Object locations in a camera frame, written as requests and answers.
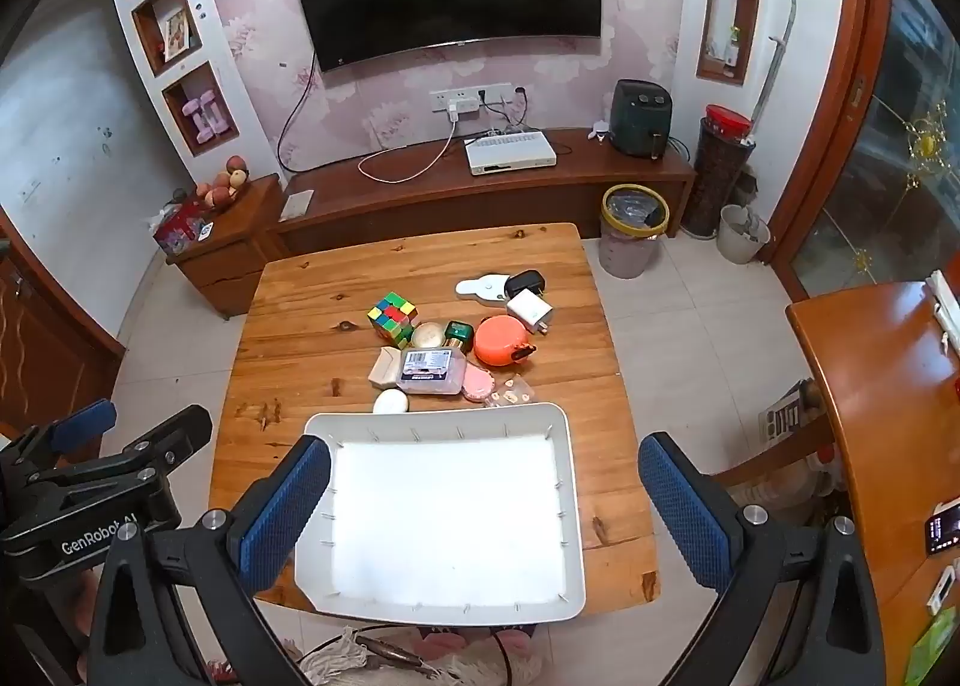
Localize multicoloured puzzle cube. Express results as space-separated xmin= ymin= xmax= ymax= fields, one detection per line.
xmin=366 ymin=291 xmax=419 ymax=348

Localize small beige box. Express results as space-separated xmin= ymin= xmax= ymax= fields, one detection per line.
xmin=367 ymin=346 xmax=406 ymax=389

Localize picture frame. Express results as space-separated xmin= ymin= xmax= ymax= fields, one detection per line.
xmin=161 ymin=7 xmax=192 ymax=61

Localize pink dumbbells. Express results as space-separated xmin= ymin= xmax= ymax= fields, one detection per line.
xmin=184 ymin=97 xmax=226 ymax=143

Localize orange round case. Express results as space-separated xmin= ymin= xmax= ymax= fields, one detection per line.
xmin=474 ymin=315 xmax=538 ymax=367

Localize white cable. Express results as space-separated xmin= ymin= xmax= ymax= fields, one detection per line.
xmin=358 ymin=112 xmax=460 ymax=183

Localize white plastic gadget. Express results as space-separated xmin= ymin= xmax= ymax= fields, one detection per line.
xmin=455 ymin=273 xmax=513 ymax=305

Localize white power strip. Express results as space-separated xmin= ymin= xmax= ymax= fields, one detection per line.
xmin=429 ymin=83 xmax=515 ymax=116

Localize clear small packet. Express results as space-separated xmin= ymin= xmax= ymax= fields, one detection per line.
xmin=484 ymin=375 xmax=535 ymax=408

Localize white power adapter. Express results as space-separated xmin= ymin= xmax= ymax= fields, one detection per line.
xmin=507 ymin=290 xmax=556 ymax=336

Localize clear plastic box with label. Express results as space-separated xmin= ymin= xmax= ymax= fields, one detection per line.
xmin=395 ymin=347 xmax=467 ymax=398

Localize green packet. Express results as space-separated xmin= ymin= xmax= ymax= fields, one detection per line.
xmin=904 ymin=607 xmax=957 ymax=686

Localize red printed box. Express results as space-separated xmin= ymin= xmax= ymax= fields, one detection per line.
xmin=152 ymin=200 xmax=215 ymax=256

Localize white bucket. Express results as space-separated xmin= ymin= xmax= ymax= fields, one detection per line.
xmin=716 ymin=204 xmax=771 ymax=263

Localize pink round compact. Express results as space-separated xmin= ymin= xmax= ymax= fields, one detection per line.
xmin=460 ymin=363 xmax=496 ymax=404

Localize long wooden television cabinet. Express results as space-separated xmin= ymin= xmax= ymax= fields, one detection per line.
xmin=266 ymin=127 xmax=697 ymax=256

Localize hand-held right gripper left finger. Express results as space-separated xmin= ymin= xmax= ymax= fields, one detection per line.
xmin=88 ymin=435 xmax=332 ymax=686

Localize white plastic tray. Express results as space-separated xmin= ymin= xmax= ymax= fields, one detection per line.
xmin=294 ymin=401 xmax=587 ymax=628

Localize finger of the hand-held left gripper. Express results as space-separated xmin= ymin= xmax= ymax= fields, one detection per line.
xmin=19 ymin=399 xmax=119 ymax=477
xmin=97 ymin=405 xmax=213 ymax=488

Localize thin television cable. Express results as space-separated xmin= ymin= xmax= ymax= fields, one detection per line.
xmin=276 ymin=49 xmax=316 ymax=173

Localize black device with display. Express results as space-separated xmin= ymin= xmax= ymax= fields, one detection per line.
xmin=922 ymin=498 xmax=960 ymax=556

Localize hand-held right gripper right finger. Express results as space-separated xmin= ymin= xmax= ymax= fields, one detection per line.
xmin=639 ymin=431 xmax=886 ymax=686

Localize trash bin with yellow rim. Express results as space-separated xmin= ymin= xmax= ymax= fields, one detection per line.
xmin=598 ymin=183 xmax=670 ymax=280

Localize small wooden side cabinet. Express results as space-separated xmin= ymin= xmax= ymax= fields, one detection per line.
xmin=169 ymin=172 xmax=290 ymax=318

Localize wooden glass door cabinet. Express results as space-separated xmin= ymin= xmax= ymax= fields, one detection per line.
xmin=765 ymin=0 xmax=960 ymax=305

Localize dark green air fryer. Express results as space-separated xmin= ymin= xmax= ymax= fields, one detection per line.
xmin=609 ymin=79 xmax=670 ymax=158

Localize white set-top box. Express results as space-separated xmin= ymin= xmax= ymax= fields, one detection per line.
xmin=463 ymin=130 xmax=560 ymax=176

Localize glossy wooden desk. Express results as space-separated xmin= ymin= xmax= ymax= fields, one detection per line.
xmin=785 ymin=281 xmax=960 ymax=686

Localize sword with curved scabbard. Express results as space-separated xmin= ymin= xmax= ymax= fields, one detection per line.
xmin=750 ymin=0 xmax=797 ymax=133

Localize pink slipper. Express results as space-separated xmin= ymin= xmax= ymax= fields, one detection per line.
xmin=491 ymin=624 xmax=539 ymax=686
xmin=420 ymin=626 xmax=490 ymax=686

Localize white string mop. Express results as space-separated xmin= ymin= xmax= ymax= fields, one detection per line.
xmin=296 ymin=626 xmax=443 ymax=686

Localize white wall shelf unit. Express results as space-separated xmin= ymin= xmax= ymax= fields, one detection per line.
xmin=103 ymin=0 xmax=282 ymax=177
xmin=670 ymin=0 xmax=767 ymax=133

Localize tall dark container red lid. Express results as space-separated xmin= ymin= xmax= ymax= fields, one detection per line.
xmin=680 ymin=104 xmax=753 ymax=239

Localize small white device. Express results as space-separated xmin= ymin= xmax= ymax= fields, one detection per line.
xmin=928 ymin=566 xmax=959 ymax=616

